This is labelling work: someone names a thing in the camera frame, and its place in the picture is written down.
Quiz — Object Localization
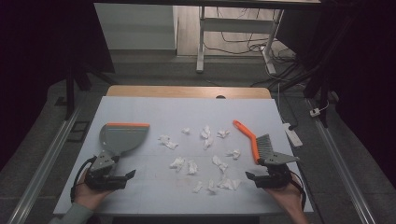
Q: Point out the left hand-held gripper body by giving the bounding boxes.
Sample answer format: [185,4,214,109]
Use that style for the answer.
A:
[83,149,121,191]

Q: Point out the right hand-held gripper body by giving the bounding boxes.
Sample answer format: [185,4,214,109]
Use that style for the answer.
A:
[259,151,301,189]

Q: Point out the orange brush with grey bristles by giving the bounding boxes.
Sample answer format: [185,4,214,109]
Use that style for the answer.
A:
[232,119,276,166]

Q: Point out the grey dustpan with orange edge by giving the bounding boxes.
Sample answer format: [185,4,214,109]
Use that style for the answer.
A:
[98,121,151,158]

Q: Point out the white paper scraps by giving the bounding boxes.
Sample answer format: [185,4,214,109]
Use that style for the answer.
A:
[157,124,243,195]

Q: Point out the person's right hand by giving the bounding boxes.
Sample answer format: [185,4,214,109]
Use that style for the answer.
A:
[264,173,305,216]

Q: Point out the person's left hand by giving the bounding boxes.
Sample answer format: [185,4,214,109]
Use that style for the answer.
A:
[74,169,114,211]

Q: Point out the black metal stand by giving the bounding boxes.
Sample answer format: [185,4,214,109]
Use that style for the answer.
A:
[54,62,118,121]
[269,12,359,129]

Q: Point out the white cabinet panel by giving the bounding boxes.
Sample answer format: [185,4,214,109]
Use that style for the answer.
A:
[93,3,179,51]

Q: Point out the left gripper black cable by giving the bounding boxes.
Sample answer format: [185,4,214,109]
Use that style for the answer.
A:
[70,156,98,203]

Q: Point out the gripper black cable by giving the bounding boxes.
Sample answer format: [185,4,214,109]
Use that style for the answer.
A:
[70,156,98,203]
[289,170,308,213]

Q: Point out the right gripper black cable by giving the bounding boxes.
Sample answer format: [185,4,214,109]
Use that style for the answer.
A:
[289,170,308,213]

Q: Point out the aluminium floor rail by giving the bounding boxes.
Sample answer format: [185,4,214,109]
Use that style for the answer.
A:
[306,97,377,224]
[7,104,82,224]

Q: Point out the tangle of black floor cables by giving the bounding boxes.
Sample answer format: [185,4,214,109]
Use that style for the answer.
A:
[204,7,309,91]

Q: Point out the white metal desk frame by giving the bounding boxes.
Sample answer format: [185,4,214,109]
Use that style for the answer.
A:
[195,5,287,76]

